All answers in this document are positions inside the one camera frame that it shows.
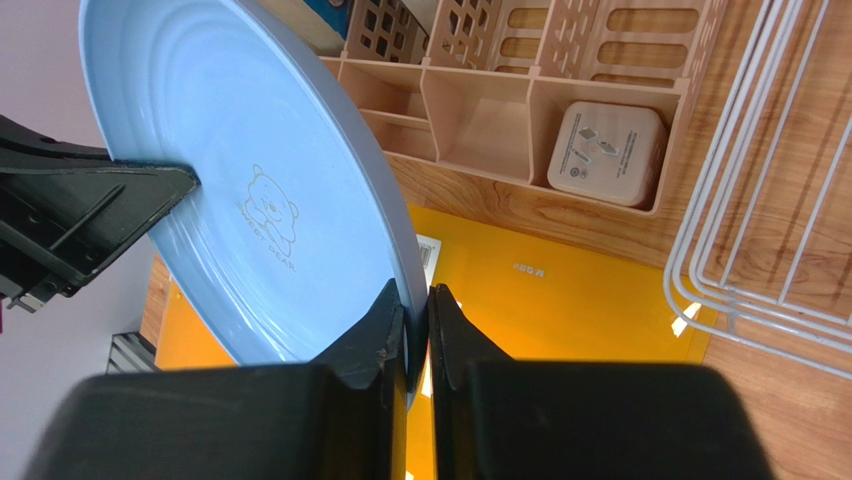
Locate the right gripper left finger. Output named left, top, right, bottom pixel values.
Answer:
left=313, top=279, right=406, bottom=479

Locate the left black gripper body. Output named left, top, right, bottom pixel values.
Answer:
left=1, top=117, right=110, bottom=313

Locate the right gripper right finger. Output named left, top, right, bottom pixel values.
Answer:
left=427, top=284, right=512, bottom=479

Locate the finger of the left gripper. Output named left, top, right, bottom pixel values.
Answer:
left=0, top=156, right=201, bottom=294

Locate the blue plate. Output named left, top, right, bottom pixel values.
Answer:
left=79, top=1, right=428, bottom=395

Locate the centre orange plastic sheet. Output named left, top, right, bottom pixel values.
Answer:
left=141, top=205, right=709, bottom=479

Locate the white power adapter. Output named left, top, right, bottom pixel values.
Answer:
left=546, top=101, right=668, bottom=208

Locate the pink plastic file organizer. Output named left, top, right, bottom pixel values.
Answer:
left=325, top=1, right=726, bottom=217

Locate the left book blue cover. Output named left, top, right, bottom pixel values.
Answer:
left=304, top=0, right=353, bottom=40

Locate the white wire dish rack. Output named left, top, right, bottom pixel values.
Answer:
left=663, top=1, right=851, bottom=379

